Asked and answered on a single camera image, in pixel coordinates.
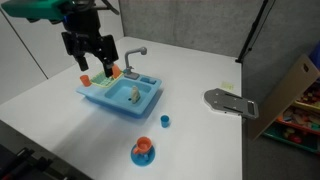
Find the yellow toy dish rack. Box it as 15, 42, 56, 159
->
90, 70, 124, 89

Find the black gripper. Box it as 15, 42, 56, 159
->
60, 0, 119, 78

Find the orange teacup with handle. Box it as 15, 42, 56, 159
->
133, 136, 154, 156

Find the cream toy bottle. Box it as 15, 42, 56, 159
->
129, 85, 141, 104

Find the wooden toy shelf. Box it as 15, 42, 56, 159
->
248, 54, 320, 154

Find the grey toy faucet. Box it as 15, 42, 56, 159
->
123, 46, 148, 80

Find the light blue toy sink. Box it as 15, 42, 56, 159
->
75, 72, 163, 120

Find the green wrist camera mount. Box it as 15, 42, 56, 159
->
0, 0, 73, 22

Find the black stand pole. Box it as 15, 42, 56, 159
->
235, 0, 270, 64

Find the small blue toy cup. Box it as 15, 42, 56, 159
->
160, 114, 170, 129

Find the grey metal mounting plate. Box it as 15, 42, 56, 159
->
203, 87, 260, 120

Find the blue toy saucer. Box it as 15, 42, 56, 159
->
130, 143, 156, 167

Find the small orange toy cup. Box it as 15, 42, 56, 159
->
79, 74, 92, 88

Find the black equipment frame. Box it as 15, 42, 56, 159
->
0, 143, 73, 180

